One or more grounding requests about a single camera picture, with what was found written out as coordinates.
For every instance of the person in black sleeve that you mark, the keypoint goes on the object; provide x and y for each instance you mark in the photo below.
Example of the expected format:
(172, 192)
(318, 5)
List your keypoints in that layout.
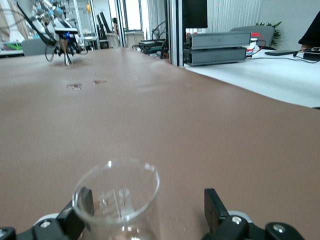
(312, 32)

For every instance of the black desk device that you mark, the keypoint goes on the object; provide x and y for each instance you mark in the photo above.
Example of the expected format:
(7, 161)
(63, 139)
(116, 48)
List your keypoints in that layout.
(312, 55)

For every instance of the white side table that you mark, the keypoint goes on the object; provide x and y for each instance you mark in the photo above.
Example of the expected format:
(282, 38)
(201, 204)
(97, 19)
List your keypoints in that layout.
(262, 80)

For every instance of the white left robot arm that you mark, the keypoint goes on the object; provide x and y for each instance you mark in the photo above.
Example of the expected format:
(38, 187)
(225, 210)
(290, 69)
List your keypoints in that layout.
(60, 23)

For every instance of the red white cup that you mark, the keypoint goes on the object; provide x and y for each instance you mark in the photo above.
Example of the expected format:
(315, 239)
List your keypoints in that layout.
(252, 47)

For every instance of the grey office chair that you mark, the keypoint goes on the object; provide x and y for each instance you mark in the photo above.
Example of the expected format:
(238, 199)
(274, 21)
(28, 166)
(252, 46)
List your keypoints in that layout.
(265, 32)
(35, 47)

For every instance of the green potted plant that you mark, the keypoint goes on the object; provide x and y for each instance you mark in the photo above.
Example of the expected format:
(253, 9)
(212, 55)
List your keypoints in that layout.
(276, 32)

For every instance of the black monitor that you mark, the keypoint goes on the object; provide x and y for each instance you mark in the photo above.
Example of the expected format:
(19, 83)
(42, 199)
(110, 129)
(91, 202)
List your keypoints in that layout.
(194, 13)

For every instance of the grey metal equipment box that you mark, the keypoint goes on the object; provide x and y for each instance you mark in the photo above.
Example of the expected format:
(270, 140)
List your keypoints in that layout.
(220, 39)
(215, 56)

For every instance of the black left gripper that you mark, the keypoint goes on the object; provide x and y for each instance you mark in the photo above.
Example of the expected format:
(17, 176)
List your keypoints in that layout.
(71, 38)

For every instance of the brown table mat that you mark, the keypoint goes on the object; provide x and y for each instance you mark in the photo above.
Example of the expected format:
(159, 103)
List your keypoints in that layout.
(175, 137)

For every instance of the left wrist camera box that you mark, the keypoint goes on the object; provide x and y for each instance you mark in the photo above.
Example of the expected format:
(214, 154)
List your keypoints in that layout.
(66, 29)

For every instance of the black smartphone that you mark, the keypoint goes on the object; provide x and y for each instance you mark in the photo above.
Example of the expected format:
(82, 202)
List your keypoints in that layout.
(281, 52)

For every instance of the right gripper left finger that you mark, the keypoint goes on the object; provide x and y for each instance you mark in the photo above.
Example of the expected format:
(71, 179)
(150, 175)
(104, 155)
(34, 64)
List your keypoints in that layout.
(62, 225)

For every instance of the clear glass measuring cup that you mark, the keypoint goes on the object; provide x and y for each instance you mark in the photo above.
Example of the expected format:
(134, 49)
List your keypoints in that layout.
(117, 200)

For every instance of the aluminium camera mast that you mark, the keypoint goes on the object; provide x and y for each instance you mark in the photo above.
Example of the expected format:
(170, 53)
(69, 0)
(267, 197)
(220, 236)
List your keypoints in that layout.
(175, 32)

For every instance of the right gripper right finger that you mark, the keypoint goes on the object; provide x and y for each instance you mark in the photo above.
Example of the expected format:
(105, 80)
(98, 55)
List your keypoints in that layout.
(217, 220)

